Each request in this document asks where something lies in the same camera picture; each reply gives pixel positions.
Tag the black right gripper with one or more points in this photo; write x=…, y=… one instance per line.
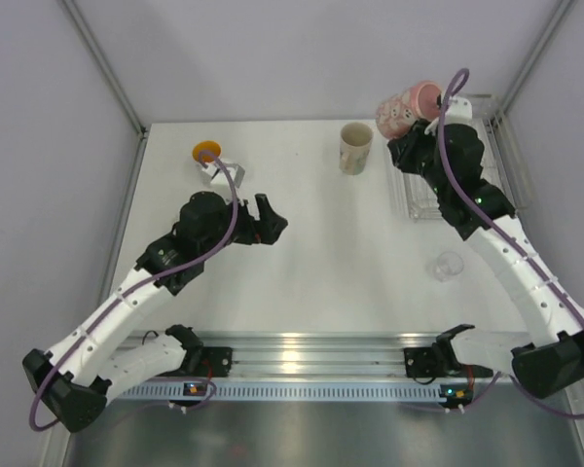
x=404, y=147

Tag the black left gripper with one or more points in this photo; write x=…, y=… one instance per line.
x=267, y=230

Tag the pink patterned mug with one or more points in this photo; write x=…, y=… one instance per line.
x=397, y=114

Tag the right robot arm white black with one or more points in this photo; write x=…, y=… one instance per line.
x=548, y=355

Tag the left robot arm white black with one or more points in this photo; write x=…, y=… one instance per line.
x=78, y=377

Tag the beige tall patterned mug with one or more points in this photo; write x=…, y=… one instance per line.
x=355, y=144

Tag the white mug orange inside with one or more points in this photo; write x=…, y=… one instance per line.
x=206, y=152

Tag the clear glass cup right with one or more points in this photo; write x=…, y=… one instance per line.
x=447, y=266

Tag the metal wire dish rack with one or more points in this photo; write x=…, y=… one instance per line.
x=502, y=162

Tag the aluminium mounting rail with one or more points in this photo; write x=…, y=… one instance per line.
x=317, y=355

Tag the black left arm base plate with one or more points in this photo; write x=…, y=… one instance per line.
x=209, y=360

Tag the grey slotted cable duct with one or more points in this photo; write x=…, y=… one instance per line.
x=261, y=391

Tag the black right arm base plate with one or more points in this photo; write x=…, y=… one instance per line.
x=426, y=364

